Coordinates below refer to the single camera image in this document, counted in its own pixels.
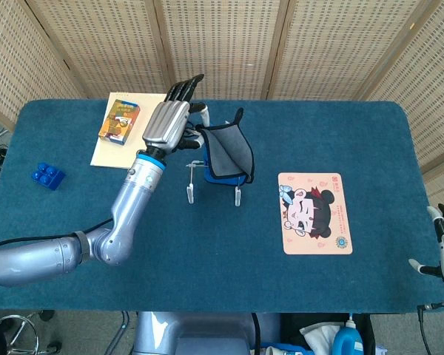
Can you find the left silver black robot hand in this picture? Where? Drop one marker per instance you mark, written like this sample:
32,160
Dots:
166,122

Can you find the blue and grey cloth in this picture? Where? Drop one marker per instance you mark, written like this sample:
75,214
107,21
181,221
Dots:
225,151

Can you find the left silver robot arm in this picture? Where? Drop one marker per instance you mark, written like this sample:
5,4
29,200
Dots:
133,199

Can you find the orange blue carton box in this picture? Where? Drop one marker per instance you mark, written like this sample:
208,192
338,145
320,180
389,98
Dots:
120,122

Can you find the beige paper folder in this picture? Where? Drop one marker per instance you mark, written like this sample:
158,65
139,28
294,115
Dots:
111,153

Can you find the woven wooden folding screen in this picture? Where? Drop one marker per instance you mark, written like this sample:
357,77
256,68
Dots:
222,44

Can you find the blue toy building block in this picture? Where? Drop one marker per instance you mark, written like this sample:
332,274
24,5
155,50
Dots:
48,177

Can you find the blue white plastic bottle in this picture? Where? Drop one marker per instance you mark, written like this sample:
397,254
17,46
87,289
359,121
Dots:
348,342

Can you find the cartoon girl mouse pad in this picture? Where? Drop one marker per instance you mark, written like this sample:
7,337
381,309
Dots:
314,214

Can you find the white cloth pouch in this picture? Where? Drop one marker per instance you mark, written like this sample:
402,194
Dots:
318,334

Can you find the teal carpet table cover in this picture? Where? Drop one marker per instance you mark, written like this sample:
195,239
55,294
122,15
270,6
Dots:
244,266

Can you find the grey robot torso base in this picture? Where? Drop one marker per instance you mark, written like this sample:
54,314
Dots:
192,333

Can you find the chrome stool base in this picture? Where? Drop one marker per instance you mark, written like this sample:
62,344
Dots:
53,347

